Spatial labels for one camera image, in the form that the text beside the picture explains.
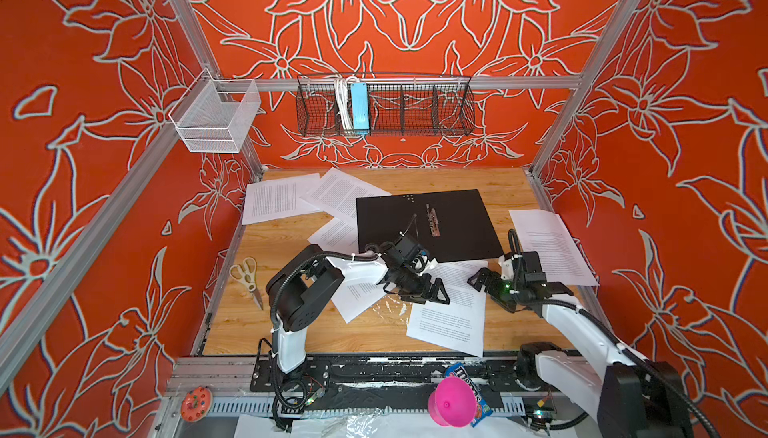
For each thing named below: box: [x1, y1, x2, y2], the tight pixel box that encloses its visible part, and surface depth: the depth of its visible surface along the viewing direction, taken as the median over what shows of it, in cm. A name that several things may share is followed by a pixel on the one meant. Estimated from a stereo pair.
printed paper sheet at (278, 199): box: [242, 173, 321, 226], surface depth 112 cm
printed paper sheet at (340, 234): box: [307, 207, 359, 253], surface depth 103 cm
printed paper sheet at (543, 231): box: [508, 209, 600, 286], surface depth 100 cm
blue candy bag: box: [429, 362, 494, 427], surface depth 69 cm
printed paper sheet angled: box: [300, 167, 392, 226], surface depth 113 cm
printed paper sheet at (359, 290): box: [325, 256, 389, 324], surface depth 85 cm
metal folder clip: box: [426, 203, 441, 237], surface depth 103 cm
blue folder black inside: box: [356, 189, 504, 263], surface depth 109 cm
